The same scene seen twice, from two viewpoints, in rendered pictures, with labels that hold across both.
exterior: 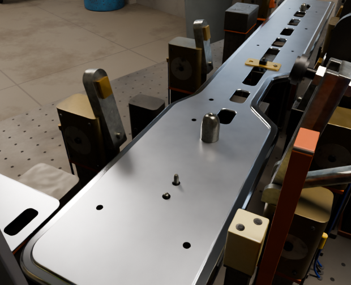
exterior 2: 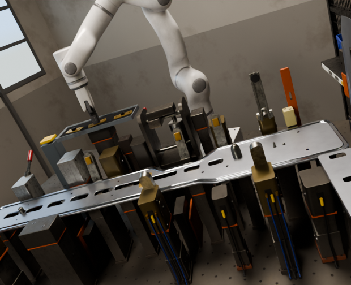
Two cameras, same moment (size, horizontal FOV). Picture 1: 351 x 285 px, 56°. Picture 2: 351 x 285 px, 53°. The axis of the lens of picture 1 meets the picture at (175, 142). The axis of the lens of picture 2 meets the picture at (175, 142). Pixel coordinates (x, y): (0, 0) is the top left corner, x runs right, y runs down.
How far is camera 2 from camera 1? 1.29 m
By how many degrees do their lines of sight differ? 86
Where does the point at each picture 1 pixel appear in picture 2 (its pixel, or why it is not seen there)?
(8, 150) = not seen: outside the picture
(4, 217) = (342, 159)
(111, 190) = (296, 152)
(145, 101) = (219, 191)
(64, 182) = (305, 172)
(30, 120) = not seen: outside the picture
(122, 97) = not seen: outside the picture
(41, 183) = (315, 176)
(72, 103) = (265, 175)
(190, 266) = (304, 128)
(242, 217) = (286, 110)
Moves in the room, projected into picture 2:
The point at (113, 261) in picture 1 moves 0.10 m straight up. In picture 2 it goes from (321, 135) to (315, 107)
